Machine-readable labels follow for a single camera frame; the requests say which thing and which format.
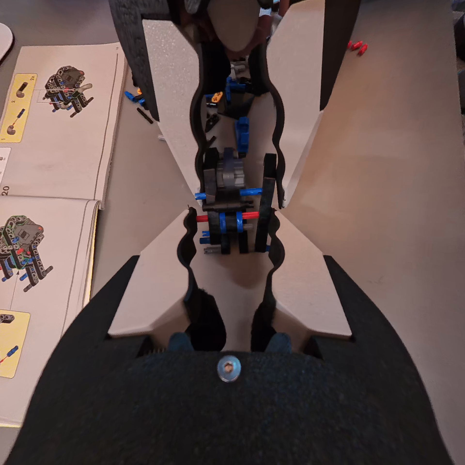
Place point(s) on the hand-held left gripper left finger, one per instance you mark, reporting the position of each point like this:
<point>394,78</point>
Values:
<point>152,290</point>

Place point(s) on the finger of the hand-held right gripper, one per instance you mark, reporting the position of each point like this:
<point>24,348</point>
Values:
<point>298,72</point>
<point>170,90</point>

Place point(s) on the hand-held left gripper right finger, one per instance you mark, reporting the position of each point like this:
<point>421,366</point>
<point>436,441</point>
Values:
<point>308,290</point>

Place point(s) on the black bent lego beam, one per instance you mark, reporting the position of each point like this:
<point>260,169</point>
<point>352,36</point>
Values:
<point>267,203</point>

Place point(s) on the lego motor chassis assembly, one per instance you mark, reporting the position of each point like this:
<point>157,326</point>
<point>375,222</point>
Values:
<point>225,174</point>

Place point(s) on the pile of small lego pins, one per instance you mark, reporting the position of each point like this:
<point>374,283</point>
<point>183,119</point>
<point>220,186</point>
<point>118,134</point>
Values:
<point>218,98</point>

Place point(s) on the blue curved lego panel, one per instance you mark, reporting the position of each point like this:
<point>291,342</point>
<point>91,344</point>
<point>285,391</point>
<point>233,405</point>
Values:
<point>242,134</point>

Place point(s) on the lego instruction booklet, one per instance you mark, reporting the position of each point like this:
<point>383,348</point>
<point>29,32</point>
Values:
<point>54,163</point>

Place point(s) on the person's right hand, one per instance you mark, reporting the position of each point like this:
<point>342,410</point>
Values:
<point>264,31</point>

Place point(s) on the cluster of red blue connectors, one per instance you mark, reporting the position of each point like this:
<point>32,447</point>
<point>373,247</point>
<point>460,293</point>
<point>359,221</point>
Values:
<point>358,47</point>

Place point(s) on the black office chair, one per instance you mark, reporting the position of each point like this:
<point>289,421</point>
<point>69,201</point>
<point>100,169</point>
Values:
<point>459,43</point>

